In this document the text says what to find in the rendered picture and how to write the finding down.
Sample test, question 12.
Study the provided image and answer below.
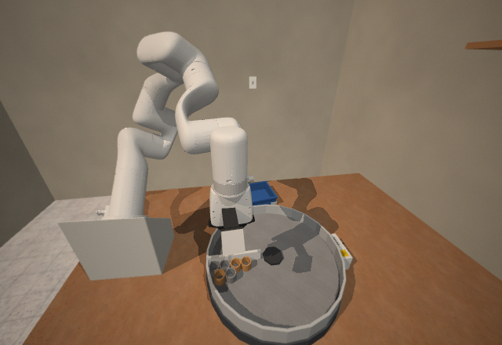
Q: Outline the bronze bushing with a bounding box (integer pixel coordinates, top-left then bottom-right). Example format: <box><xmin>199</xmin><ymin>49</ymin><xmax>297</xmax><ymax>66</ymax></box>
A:
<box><xmin>231</xmin><ymin>258</ymin><xmax>241</xmax><ymax>273</ymax></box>
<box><xmin>214</xmin><ymin>269</ymin><xmax>225</xmax><ymax>285</ymax></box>
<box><xmin>241</xmin><ymin>256</ymin><xmax>251</xmax><ymax>271</ymax></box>

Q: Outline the grey metal bushing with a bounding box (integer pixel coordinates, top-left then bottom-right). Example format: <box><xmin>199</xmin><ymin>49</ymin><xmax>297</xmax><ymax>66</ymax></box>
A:
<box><xmin>225</xmin><ymin>267</ymin><xmax>237</xmax><ymax>284</ymax></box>
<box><xmin>209</xmin><ymin>261</ymin><xmax>220</xmax><ymax>277</ymax></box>
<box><xmin>220</xmin><ymin>260</ymin><xmax>231</xmax><ymax>272</ymax></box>

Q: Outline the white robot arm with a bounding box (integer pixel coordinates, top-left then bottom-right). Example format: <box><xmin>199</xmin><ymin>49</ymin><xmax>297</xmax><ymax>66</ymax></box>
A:
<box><xmin>96</xmin><ymin>31</ymin><xmax>253</xmax><ymax>256</ymax></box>

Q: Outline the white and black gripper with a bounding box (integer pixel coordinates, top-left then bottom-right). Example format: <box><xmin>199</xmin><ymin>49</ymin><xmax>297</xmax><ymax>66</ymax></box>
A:
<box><xmin>208</xmin><ymin>183</ymin><xmax>255</xmax><ymax>230</ymax></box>

